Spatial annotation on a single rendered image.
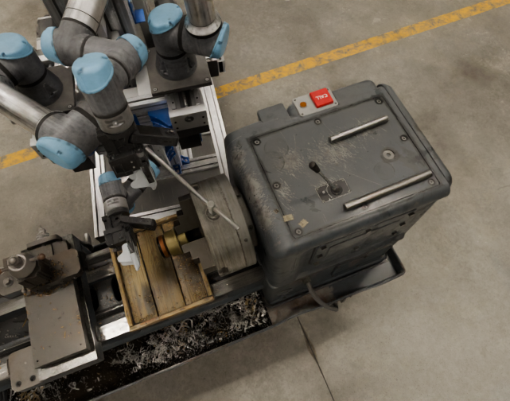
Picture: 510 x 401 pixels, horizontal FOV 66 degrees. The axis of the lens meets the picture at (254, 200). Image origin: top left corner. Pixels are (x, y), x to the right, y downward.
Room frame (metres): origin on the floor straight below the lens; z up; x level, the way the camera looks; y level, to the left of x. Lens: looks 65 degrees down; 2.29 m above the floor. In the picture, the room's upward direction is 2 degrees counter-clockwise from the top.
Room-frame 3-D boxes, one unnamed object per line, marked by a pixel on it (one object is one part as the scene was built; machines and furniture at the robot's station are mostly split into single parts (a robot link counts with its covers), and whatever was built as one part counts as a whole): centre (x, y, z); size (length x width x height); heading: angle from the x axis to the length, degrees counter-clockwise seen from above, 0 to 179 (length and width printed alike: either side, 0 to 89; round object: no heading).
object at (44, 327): (0.28, 0.69, 0.95); 0.43 x 0.17 x 0.05; 20
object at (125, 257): (0.37, 0.40, 1.09); 0.09 x 0.06 x 0.03; 20
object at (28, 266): (0.34, 0.71, 1.13); 0.08 x 0.08 x 0.03
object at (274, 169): (0.62, -0.25, 1.06); 0.59 x 0.48 x 0.39; 110
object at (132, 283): (0.39, 0.35, 0.89); 0.36 x 0.30 x 0.04; 20
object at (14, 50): (0.98, 0.76, 1.33); 0.13 x 0.12 x 0.14; 144
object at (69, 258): (0.35, 0.68, 0.99); 0.20 x 0.10 x 0.05; 110
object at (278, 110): (0.77, -0.07, 1.24); 0.09 x 0.08 x 0.03; 110
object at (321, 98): (0.83, -0.23, 1.26); 0.06 x 0.06 x 0.02; 20
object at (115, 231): (0.47, 0.44, 1.08); 0.12 x 0.09 x 0.08; 20
